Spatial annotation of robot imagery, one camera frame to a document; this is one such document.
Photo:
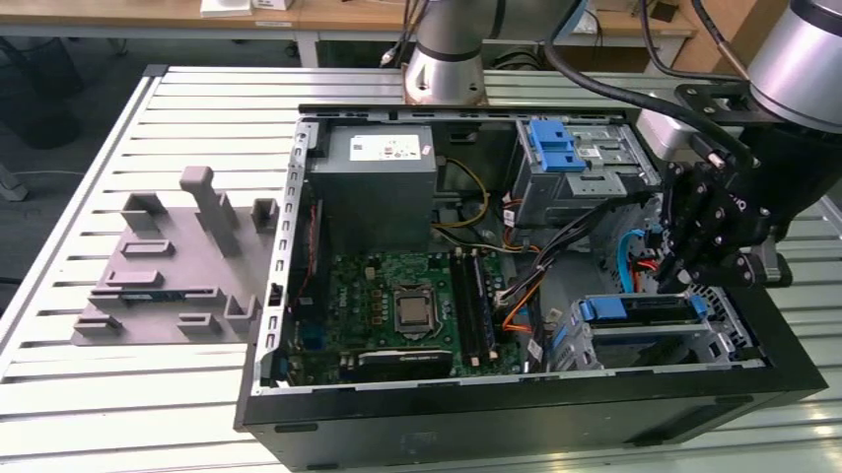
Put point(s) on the metal drive cage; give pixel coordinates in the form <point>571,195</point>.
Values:
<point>591,187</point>

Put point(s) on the white cardboard box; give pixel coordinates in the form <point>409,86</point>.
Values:
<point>227,7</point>

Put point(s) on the grey parts rack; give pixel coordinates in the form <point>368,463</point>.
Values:
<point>177,276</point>

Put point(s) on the CPU socket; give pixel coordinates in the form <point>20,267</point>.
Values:
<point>435,310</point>

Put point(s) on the grey power supply unit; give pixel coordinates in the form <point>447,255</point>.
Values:
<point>368,207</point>

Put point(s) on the small white labelled box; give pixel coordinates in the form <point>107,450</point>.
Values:
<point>272,4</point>

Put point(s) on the silver CPU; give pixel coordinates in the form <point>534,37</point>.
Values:
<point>413,311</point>

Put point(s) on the metal disk bay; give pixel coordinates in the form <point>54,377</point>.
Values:
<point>644,329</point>

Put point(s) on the wooden desk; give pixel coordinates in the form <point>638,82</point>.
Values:
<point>164,20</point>

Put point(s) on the wooden cabinet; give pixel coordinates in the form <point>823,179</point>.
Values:
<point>683,59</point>

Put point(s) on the green motherboard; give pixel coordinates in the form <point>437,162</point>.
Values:
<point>368,276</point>

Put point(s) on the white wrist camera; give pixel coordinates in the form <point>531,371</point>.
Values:
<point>667,138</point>

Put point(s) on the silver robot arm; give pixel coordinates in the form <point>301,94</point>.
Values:
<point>447,49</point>

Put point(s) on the hard disk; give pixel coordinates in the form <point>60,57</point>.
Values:
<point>602,308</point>

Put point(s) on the black office chair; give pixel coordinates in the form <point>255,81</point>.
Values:
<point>38,88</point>

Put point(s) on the black graphics card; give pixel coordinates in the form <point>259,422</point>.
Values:
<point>401,364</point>

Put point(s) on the blue plastic drive latch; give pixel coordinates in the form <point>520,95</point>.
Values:
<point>552,143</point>

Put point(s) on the black PC case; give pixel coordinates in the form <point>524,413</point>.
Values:
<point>460,424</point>

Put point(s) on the black RAM slot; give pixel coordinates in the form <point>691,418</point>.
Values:
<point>464,305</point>
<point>483,305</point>

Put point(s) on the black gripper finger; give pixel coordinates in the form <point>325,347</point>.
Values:
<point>690,207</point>
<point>723,268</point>

